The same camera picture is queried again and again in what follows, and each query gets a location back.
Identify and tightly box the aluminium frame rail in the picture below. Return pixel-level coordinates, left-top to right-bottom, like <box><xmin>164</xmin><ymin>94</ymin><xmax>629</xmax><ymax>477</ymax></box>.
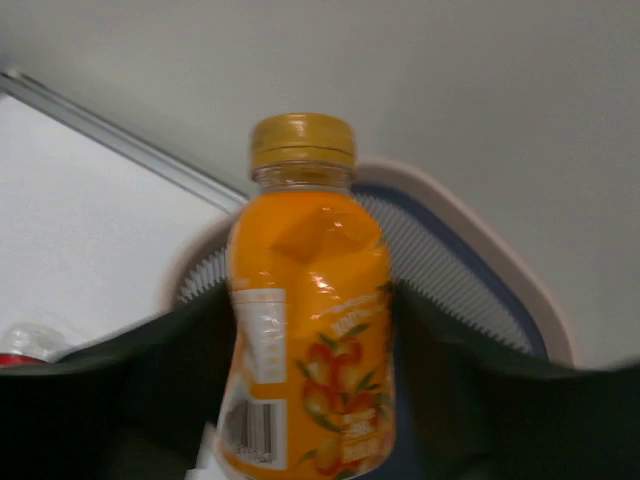
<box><xmin>1</xmin><ymin>71</ymin><xmax>248</xmax><ymax>213</ymax></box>

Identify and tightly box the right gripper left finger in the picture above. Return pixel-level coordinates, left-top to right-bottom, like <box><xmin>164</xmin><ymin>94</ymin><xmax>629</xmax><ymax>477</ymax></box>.
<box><xmin>1</xmin><ymin>286</ymin><xmax>236</xmax><ymax>479</ymax></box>

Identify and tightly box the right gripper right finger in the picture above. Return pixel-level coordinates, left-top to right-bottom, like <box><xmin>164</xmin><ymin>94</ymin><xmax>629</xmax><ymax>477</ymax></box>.
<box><xmin>392</xmin><ymin>284</ymin><xmax>639</xmax><ymax>479</ymax></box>

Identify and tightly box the orange juice bottle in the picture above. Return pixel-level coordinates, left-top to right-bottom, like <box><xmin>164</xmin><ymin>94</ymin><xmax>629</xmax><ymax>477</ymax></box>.
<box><xmin>214</xmin><ymin>113</ymin><xmax>396</xmax><ymax>479</ymax></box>

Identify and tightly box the grey mesh waste bin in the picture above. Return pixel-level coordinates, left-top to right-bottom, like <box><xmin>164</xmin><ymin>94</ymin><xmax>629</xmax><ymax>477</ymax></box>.
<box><xmin>164</xmin><ymin>160</ymin><xmax>576</xmax><ymax>367</ymax></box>

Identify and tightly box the red label clear bottle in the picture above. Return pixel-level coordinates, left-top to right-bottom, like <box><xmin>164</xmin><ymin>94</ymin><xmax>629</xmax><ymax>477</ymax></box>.
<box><xmin>1</xmin><ymin>323</ymin><xmax>70</xmax><ymax>368</ymax></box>

